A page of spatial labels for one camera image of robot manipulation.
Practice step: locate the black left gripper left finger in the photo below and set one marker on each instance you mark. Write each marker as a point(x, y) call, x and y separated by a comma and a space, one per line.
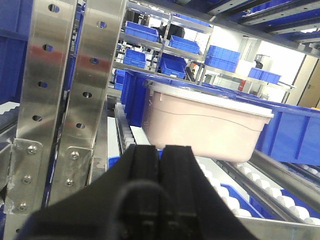
point(124, 197)

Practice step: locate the blue bin top shelf left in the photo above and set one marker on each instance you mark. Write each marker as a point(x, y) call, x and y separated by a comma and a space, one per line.
point(141, 31)

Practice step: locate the blue bin top shelf middle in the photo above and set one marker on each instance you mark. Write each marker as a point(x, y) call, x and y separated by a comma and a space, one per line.
point(184, 44)

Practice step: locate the white roller conveyor track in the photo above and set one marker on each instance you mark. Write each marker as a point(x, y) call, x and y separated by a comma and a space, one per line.
point(250, 194)

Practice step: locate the large blue bin right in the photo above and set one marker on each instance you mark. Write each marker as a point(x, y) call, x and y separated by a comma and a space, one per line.
point(292, 135)

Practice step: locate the blue bin stacked right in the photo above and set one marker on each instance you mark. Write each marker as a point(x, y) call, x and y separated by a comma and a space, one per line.
point(222, 58)

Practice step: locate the blue bin behind white bin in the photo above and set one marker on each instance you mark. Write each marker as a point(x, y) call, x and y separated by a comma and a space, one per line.
point(134, 93)

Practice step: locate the steel shelf upright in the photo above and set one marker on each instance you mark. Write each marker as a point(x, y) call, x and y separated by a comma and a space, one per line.
point(39, 111)
point(99, 36)

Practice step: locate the blue bin shelf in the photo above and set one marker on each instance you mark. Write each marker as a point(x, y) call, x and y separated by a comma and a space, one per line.
point(184, 44)
point(264, 75)
point(172, 65)
point(141, 31)
point(135, 58)

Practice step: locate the pinkish white storage bin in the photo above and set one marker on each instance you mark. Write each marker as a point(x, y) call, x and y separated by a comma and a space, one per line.
point(214, 127)

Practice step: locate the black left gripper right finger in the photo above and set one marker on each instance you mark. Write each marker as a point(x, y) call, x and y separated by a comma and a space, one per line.
point(202, 213)

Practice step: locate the steel shelf upright right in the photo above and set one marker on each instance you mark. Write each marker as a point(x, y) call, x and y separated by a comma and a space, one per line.
point(99, 36)

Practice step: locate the blue bin lower shelf left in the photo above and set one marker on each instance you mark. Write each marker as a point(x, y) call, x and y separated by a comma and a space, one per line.
point(135, 58)

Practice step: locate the blue bin far right shelf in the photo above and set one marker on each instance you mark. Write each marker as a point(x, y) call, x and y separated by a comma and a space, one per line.
point(264, 75)

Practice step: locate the steel shelf upright left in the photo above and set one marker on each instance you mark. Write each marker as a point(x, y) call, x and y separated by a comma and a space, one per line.
point(39, 111)

